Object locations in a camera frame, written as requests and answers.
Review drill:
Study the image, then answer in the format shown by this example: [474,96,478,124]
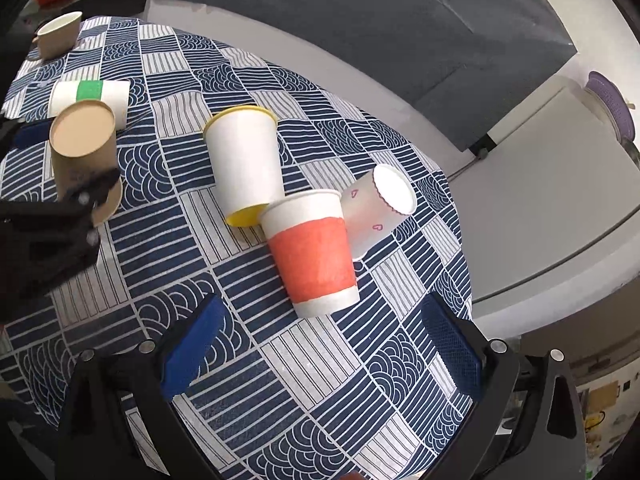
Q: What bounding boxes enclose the brown kraft paper cup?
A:
[49,100,117,202]

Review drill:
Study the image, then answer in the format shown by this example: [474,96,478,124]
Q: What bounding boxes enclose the blue white patterned tablecloth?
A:
[1,16,472,479]

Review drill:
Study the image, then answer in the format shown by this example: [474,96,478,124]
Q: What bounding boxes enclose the purple round cushion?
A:
[586,70,636,142]

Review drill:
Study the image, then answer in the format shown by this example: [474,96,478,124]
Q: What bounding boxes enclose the white cup orange band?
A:
[259,188,360,318]

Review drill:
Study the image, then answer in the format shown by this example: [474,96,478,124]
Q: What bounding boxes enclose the white cup yellow rim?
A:
[203,105,284,228]

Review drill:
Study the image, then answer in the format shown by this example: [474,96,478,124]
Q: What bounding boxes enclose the beige ceramic mug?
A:
[34,11,82,61]

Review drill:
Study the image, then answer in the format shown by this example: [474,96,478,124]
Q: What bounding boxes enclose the dark side table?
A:
[1,0,148,36]

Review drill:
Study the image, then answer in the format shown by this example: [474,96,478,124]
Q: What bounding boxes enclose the white cup green band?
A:
[47,80,131,131]

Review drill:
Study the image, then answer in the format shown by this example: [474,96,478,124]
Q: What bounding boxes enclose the white cup pink hearts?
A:
[341,164,418,260]

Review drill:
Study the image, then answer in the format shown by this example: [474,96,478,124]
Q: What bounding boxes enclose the dark grey sofa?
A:
[178,0,576,150]

